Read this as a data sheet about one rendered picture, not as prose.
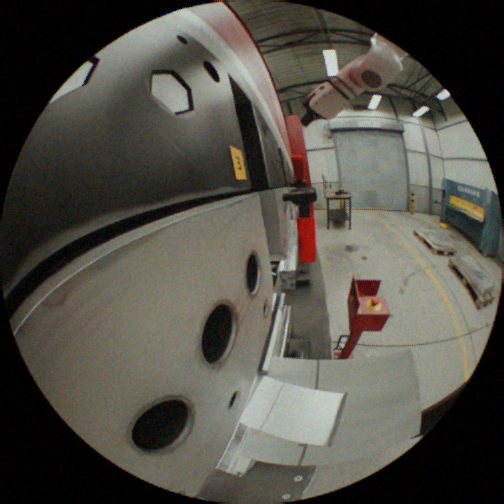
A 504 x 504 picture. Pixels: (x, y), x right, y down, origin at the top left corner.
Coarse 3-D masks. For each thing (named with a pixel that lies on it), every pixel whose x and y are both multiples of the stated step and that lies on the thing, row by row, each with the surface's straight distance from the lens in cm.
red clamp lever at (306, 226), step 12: (300, 192) 17; (312, 192) 17; (300, 204) 18; (300, 216) 18; (312, 216) 19; (300, 228) 18; (312, 228) 18; (300, 240) 19; (312, 240) 19; (300, 252) 20; (312, 252) 19
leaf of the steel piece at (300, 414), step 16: (288, 384) 26; (288, 400) 26; (304, 400) 26; (320, 400) 26; (336, 400) 26; (272, 416) 25; (288, 416) 25; (304, 416) 25; (320, 416) 26; (336, 416) 26; (272, 432) 25; (288, 432) 25; (304, 432) 25; (320, 432) 26; (336, 432) 24
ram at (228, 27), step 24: (192, 24) 13; (216, 24) 21; (240, 24) 88; (216, 48) 13; (240, 48) 27; (240, 72) 17; (264, 72) 71; (240, 96) 15; (264, 96) 31; (288, 144) 135
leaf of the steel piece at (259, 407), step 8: (264, 376) 27; (264, 384) 26; (272, 384) 26; (280, 384) 26; (256, 392) 26; (264, 392) 26; (272, 392) 26; (256, 400) 26; (264, 400) 26; (272, 400) 26; (248, 408) 26; (256, 408) 26; (264, 408) 26; (248, 416) 26; (256, 416) 26; (264, 416) 25; (248, 424) 26; (256, 424) 25
